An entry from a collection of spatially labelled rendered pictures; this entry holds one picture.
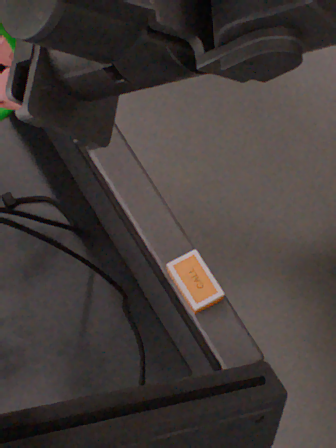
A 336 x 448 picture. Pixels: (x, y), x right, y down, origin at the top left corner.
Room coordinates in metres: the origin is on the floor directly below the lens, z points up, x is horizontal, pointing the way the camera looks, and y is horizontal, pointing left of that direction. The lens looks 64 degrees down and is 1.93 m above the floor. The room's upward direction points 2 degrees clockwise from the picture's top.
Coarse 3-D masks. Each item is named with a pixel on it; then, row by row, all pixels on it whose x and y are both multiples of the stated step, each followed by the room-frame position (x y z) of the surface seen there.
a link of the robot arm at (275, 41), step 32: (0, 0) 0.39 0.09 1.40; (32, 0) 0.37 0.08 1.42; (64, 0) 0.37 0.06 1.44; (96, 0) 0.37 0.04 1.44; (128, 0) 0.37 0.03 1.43; (160, 0) 0.38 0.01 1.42; (192, 0) 0.39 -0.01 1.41; (32, 32) 0.36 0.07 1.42; (64, 32) 0.36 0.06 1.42; (96, 32) 0.36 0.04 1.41; (128, 32) 0.37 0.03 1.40; (192, 32) 0.37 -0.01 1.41; (256, 32) 0.36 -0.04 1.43; (288, 32) 0.36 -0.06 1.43; (224, 64) 0.35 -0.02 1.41; (256, 64) 0.35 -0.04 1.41; (288, 64) 0.35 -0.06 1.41
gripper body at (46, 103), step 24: (48, 48) 0.41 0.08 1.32; (48, 72) 0.40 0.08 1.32; (72, 72) 0.40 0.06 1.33; (96, 72) 0.39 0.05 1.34; (24, 96) 0.38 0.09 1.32; (48, 96) 0.39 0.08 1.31; (72, 96) 0.39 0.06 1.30; (96, 96) 0.39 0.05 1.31; (24, 120) 0.37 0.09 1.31; (48, 120) 0.37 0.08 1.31; (72, 120) 0.38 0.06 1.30; (96, 120) 0.39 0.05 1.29; (96, 144) 0.37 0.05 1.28
